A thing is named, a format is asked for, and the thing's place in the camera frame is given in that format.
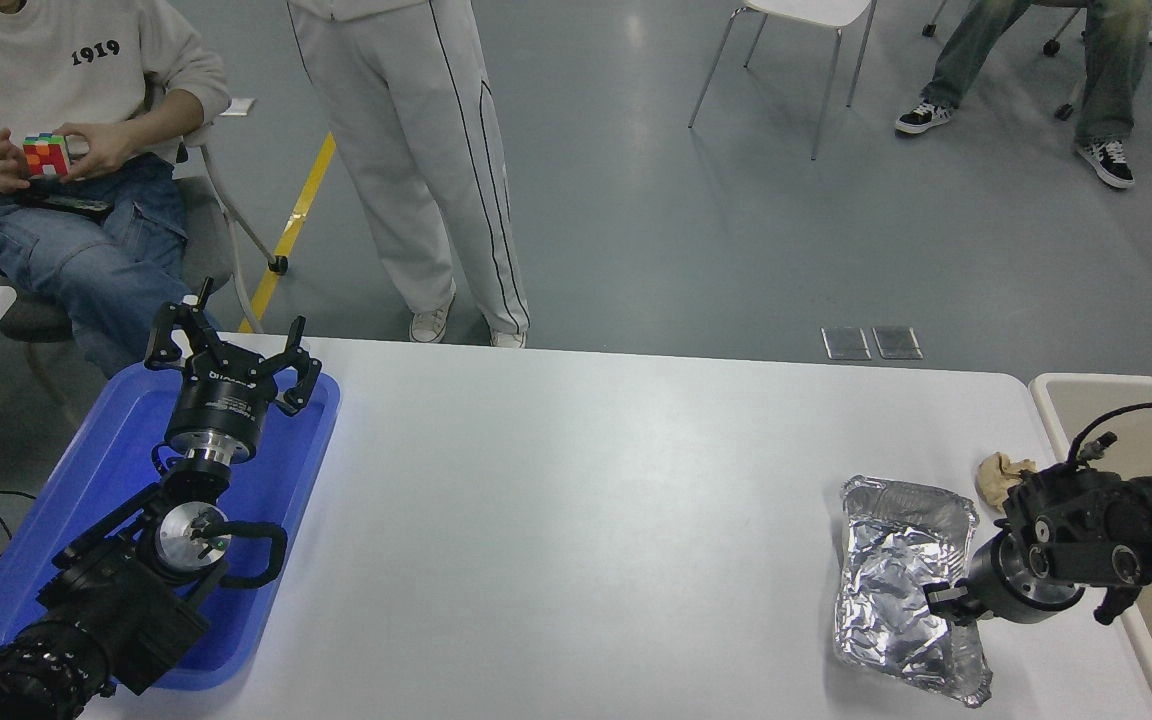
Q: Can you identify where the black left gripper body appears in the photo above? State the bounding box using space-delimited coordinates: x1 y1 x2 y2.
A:
166 357 286 443

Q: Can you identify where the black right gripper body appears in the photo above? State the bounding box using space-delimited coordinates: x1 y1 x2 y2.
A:
962 534 1039 625

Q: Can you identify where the silver foil tray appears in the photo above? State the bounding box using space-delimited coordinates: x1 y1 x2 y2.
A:
832 474 995 710

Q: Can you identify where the colourful puzzle cube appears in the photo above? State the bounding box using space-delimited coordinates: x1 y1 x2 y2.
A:
21 132 73 180

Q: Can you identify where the metal floor plate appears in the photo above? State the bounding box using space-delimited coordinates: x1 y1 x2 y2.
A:
872 325 925 361
821 327 872 362

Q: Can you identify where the seated person's left hand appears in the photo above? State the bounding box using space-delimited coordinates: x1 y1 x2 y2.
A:
61 121 144 184

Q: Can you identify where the seated person's right hand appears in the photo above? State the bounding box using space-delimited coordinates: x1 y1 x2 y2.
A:
0 128 33 195

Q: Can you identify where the blue plastic tray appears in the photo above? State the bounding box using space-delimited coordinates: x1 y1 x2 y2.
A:
0 360 342 693

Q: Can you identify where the crumpled tan paper ball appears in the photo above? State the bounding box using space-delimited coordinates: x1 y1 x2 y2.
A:
975 451 1038 512

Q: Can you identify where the seated person with cube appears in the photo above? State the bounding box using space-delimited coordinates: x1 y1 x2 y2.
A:
0 0 233 379

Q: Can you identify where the flat black device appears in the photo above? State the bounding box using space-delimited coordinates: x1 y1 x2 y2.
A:
16 192 116 220

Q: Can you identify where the standing person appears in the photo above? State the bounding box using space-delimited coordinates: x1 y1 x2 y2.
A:
285 0 533 350

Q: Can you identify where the black office chair base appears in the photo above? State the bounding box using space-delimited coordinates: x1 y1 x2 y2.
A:
921 0 1089 122

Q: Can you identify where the seated person in sneakers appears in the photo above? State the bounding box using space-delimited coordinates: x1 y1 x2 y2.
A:
894 0 1152 190

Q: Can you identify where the white chair with metal legs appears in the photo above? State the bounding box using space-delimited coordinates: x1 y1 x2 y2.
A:
688 0 879 162

